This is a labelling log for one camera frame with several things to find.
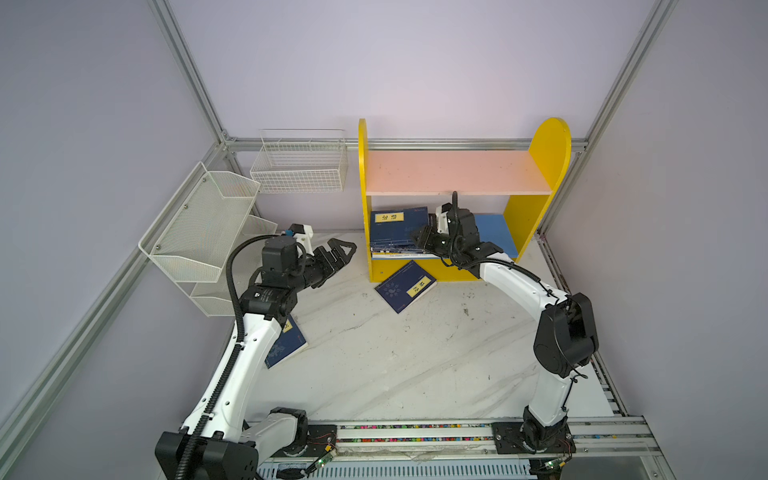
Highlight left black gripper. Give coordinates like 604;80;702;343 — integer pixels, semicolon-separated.
289;238;355;294

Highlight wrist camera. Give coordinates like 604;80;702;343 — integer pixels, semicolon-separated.
435;203;452;235
285;223;314;254

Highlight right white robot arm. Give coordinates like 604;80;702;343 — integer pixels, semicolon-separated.
412;191;599;453

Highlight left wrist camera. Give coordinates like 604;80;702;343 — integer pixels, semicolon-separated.
285;223;314;254

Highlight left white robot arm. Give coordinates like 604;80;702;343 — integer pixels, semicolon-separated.
155;233;357;479

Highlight white mesh two-tier rack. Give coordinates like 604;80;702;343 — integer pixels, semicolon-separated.
138;163;277;317

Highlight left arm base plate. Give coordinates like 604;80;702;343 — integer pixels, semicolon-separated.
280;424;338;458

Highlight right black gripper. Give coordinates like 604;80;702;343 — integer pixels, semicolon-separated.
406;227;459;260

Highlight navy book yellow label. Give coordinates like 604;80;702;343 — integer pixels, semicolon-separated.
370;206;428;246

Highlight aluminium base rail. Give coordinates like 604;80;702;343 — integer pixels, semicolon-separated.
256;416;675;479

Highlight navy book under left arm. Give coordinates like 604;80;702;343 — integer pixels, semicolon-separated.
265;315;307;369

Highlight white book brown bars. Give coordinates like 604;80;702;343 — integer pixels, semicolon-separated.
370;245;438;260

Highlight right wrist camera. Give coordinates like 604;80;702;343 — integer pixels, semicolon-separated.
435;203;452;235

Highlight yellow pink blue bookshelf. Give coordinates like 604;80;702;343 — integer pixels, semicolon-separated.
358;118;572;260

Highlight white wire basket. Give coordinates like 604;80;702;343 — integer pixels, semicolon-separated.
250;129;348;194

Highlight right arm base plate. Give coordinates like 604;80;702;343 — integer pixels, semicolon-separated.
491;419;576;455

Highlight navy bagua book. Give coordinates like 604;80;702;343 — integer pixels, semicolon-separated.
375;261;437;314

